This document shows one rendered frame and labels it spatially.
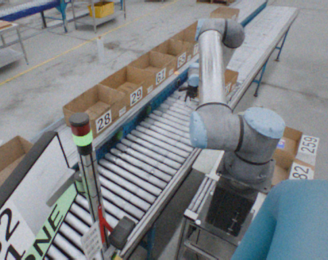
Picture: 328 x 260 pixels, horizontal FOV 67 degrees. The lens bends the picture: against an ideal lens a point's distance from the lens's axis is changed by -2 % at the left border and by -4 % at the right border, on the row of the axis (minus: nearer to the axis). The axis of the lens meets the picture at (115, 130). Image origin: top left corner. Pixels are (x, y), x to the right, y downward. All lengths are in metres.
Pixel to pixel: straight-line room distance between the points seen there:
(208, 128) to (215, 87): 0.21
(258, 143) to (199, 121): 0.23
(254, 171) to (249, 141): 0.16
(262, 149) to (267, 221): 0.90
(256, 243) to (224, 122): 0.84
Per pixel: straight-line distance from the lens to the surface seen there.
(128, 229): 1.07
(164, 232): 2.30
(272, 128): 1.03
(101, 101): 2.10
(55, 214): 0.87
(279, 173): 1.89
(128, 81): 2.36
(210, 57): 1.26
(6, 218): 0.67
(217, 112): 1.04
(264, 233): 0.20
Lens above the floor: 2.02
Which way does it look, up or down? 40 degrees down
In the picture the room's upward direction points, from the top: 5 degrees counter-clockwise
